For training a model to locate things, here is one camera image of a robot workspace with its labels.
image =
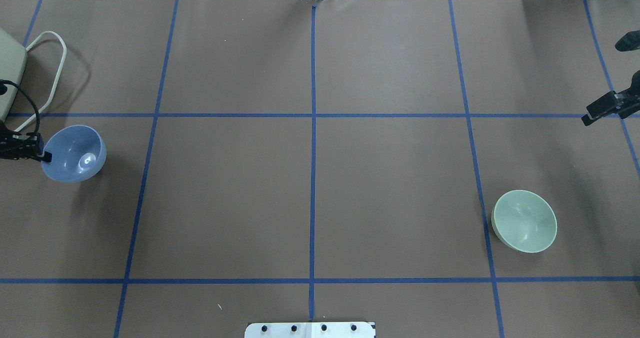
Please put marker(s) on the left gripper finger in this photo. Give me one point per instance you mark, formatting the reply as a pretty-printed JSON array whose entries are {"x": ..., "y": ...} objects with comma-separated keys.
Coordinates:
[{"x": 46, "y": 157}]

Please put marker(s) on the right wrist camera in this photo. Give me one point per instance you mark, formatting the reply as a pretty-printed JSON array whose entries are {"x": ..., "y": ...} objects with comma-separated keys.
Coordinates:
[{"x": 629, "y": 42}]

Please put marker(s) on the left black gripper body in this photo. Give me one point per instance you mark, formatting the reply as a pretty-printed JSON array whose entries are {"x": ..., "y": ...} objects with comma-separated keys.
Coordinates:
[{"x": 19, "y": 146}]

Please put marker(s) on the white pedestal column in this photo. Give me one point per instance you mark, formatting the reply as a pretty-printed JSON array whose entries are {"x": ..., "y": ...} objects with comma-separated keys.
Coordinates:
[{"x": 311, "y": 329}]

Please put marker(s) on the blue bowl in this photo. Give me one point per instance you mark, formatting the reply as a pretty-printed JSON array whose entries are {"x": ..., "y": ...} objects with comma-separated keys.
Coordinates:
[{"x": 77, "y": 152}]

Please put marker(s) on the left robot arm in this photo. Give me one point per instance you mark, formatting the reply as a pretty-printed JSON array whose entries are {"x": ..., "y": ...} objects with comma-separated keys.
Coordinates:
[{"x": 5, "y": 135}]

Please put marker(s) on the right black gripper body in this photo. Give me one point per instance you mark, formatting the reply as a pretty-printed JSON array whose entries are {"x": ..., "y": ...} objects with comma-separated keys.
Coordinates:
[{"x": 606, "y": 106}]

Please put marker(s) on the cream and chrome toaster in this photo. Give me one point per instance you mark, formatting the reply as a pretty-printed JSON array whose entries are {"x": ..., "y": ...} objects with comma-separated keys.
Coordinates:
[{"x": 12, "y": 67}]

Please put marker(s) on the green bowl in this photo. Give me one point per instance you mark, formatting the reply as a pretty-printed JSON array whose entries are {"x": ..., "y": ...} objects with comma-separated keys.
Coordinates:
[{"x": 524, "y": 221}]

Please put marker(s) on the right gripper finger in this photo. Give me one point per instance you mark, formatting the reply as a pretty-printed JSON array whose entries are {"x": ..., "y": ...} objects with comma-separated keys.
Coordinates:
[{"x": 601, "y": 107}]

